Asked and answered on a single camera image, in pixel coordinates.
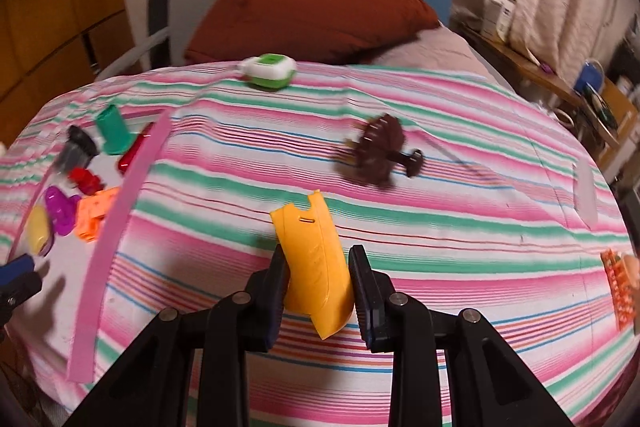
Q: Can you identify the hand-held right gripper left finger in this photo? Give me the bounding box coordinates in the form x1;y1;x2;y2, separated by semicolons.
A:
62;246;291;427

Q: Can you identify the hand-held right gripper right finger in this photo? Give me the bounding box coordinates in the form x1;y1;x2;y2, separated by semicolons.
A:
348;245;576;427

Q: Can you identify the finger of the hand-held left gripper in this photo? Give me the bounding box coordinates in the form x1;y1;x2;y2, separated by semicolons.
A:
0;272;43;310
0;254;37;288

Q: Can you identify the yellow cylinder toy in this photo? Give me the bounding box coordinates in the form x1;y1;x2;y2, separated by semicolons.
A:
26;205;53;256

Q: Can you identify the white tray with pink rim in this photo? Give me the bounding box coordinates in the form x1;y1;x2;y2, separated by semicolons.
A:
0;107;173;383

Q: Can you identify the yellow plastic piece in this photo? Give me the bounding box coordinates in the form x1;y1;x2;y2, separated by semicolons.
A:
270;189;355;340

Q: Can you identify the purple plastic toy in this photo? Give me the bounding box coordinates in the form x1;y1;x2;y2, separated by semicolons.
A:
44;186;81;237

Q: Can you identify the orange plastic block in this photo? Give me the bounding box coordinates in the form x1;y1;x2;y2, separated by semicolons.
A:
75;187;121;244

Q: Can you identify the small red cylinder toy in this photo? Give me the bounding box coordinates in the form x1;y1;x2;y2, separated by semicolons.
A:
67;167;103;196

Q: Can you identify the red rectangular block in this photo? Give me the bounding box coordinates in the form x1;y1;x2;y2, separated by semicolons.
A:
117;122;153;174

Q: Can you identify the striped bedsheet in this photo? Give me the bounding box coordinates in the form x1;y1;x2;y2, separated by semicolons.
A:
0;62;636;427

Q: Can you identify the grey and black toy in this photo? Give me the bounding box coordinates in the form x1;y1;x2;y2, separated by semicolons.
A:
56;125;99;172

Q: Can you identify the brown plastic toy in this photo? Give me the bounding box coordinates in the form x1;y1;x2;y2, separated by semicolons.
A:
336;113;425;188

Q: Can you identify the green plastic toy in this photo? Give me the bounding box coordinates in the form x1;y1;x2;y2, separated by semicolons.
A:
95;105;137;156

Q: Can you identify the green and white container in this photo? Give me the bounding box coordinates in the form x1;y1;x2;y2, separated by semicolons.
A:
237;53;298;92

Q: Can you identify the wooden wardrobe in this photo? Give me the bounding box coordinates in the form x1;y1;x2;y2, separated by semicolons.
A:
0;0;136;142

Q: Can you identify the white fabric label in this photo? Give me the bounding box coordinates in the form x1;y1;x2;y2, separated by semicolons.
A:
574;162;599;228

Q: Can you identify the orange mesh plastic piece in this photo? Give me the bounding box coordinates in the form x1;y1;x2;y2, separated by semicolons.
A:
600;248;640;333

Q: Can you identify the rust brown pillow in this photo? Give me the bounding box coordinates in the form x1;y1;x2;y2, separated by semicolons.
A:
184;0;441;65

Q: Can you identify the wooden side table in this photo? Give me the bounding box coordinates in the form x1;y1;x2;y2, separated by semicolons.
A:
460;24;626;148

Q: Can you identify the blue round container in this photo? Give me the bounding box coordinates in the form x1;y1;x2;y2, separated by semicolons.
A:
574;59;606;96

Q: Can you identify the white carton box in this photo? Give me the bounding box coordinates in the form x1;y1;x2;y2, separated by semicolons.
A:
482;0;516;42

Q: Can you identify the cardboard box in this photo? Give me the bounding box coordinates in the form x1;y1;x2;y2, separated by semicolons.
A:
600;77;640;142

